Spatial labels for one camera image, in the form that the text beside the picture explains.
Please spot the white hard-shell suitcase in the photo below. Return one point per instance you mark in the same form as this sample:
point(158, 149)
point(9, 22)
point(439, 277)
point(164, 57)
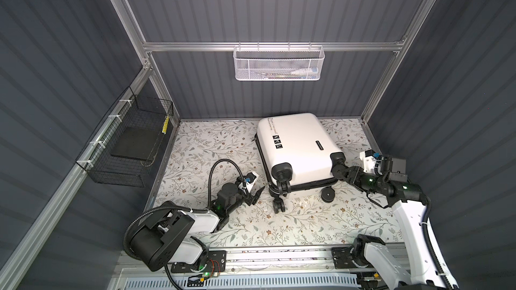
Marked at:
point(298, 155)

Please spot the yellow tag on basket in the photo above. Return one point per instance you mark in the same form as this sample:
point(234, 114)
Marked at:
point(165, 125)

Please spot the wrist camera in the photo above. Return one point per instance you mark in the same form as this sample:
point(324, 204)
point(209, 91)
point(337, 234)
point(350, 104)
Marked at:
point(244, 185)
point(378, 164)

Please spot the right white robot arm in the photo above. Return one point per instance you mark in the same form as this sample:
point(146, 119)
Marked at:
point(411, 209)

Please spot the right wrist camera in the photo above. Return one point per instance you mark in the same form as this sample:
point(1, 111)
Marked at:
point(378, 164)

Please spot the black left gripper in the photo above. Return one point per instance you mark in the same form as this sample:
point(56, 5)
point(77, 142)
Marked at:
point(253, 199)

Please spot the black wire mesh basket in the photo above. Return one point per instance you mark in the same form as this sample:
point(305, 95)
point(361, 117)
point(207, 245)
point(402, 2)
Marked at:
point(129, 145)

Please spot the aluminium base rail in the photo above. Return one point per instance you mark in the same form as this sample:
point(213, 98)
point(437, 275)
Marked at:
point(272, 259)

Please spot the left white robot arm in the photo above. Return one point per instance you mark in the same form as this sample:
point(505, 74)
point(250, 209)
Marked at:
point(168, 234)

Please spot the toothpaste tube in basket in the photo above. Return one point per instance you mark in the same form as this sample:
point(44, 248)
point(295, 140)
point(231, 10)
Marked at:
point(308, 73)

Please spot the white wire mesh basket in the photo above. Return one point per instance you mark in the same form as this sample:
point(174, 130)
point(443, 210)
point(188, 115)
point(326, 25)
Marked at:
point(274, 63)

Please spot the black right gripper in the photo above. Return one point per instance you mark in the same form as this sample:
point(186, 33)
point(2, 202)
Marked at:
point(351, 176)

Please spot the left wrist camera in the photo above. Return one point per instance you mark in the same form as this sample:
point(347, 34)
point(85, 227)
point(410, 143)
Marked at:
point(244, 185)

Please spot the white vented cable duct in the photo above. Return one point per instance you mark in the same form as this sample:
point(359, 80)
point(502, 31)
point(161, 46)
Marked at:
point(279, 281)

